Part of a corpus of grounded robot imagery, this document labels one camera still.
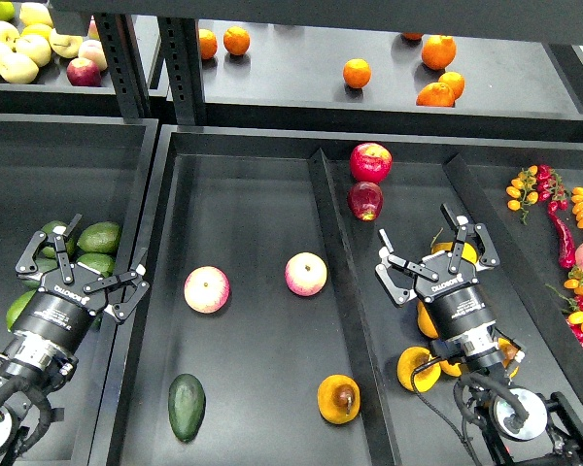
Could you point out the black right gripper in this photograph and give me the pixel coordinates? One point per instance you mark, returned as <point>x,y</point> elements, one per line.
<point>454,301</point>

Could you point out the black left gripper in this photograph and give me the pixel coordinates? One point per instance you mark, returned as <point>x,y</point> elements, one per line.
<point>69,298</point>

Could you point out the dark green avocado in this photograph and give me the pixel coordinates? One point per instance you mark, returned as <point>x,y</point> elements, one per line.
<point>186,406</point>

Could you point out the yellow pear brown base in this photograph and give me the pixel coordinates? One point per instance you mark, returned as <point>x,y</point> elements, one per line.
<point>338,399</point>

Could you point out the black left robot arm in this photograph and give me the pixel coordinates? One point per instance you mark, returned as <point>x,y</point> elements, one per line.
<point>41,358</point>

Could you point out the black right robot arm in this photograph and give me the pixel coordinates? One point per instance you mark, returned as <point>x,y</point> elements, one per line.
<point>484,395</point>

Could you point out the yellow pear with stem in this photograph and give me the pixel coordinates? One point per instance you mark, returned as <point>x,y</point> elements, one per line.
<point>469,253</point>

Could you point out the dark avocado left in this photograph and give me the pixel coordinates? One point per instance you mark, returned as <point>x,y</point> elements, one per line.
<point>43,266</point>

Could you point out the yellow pear middle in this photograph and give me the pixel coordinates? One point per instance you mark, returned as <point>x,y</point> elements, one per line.
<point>424,322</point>

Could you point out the light green avocado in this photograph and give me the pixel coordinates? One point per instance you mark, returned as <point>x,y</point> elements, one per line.
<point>17,307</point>

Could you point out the green avocado top right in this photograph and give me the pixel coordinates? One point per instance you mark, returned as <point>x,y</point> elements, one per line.
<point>100,237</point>

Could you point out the yellow pear lower left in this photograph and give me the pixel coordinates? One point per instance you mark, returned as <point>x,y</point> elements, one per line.
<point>411,359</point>

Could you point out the yellow pear centre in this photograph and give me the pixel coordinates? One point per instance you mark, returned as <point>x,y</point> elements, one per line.
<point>451,369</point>

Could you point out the yellow pear right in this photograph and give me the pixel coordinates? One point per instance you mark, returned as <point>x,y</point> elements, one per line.
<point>510,352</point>

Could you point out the dark red apple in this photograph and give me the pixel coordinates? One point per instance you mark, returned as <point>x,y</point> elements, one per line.
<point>365,200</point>

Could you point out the orange cherry tomato bunch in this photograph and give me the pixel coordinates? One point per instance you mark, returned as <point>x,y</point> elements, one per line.
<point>522,192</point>

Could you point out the red chili pepper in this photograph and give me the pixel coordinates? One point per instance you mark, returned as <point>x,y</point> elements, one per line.
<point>567,248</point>

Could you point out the black left tray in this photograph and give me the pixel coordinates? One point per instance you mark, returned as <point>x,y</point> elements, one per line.
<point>75,232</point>

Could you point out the black tray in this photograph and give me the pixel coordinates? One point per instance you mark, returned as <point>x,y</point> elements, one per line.
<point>75,232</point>
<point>246,201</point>

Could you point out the pink apple left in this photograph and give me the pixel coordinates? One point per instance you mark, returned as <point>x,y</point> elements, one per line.
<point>206,289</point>

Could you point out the pink apple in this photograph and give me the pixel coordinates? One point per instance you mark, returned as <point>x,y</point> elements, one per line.
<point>305,274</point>
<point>206,289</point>

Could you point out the bright red apple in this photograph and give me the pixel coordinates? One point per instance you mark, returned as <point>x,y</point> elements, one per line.
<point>370,162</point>

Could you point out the pink apple right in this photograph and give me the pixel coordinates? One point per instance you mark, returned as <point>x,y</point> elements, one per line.
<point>305,274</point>

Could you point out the red cherry tomato bunch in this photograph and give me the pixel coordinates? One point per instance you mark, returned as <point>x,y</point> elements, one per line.
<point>551,189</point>

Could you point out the mixed cherry tomatoes lower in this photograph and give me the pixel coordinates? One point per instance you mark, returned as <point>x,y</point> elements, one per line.
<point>572,296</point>

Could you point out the front orange on shelf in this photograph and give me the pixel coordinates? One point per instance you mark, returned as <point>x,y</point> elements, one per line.
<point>436,94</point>

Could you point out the black centre tray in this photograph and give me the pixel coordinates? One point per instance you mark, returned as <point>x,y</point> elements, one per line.
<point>246,201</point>

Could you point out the small orange on shelf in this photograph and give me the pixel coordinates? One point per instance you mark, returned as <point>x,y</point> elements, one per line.
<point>455,81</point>

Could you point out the red apple on shelf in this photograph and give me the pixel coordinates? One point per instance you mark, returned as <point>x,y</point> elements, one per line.
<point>83,72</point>

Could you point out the orange on shelf centre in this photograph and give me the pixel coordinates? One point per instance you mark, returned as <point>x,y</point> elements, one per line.
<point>356,73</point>

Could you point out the large orange on shelf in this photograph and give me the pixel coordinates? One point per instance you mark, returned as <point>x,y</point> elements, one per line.
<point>439,51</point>

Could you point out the pale yellow apple front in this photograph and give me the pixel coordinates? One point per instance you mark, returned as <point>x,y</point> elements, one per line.
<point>17,67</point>

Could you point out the pink peach on shelf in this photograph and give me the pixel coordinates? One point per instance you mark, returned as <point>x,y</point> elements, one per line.
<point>92,50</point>

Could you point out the pale yellow apple middle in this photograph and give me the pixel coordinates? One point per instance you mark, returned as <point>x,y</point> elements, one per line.
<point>36,47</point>

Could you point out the black shelf upright left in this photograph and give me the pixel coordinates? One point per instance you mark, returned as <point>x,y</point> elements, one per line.
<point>118,40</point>

